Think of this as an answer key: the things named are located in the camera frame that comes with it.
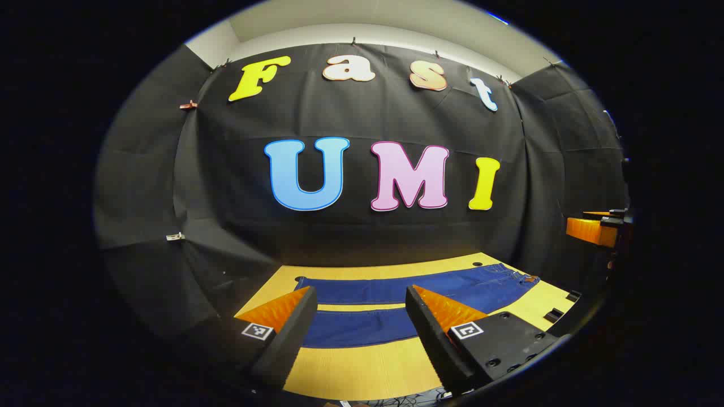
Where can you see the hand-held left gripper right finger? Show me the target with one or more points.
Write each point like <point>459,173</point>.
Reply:
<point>432,339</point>

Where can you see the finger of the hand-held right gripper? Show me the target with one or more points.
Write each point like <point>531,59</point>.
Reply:
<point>588,230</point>

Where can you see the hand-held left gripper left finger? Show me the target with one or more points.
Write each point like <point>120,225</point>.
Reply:
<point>294,333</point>

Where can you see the blue denim jeans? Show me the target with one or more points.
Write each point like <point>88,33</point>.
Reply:
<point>362,291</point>

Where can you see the black table clamp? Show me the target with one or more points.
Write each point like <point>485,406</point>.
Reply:
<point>573,295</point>
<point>554,315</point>

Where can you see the silver metal clip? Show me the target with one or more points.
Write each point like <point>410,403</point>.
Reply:
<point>175,236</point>

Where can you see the black backdrop cloth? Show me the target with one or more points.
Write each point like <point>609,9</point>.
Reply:
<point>226,169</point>

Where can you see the orange cloth clip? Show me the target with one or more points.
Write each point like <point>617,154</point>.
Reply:
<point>188,104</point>

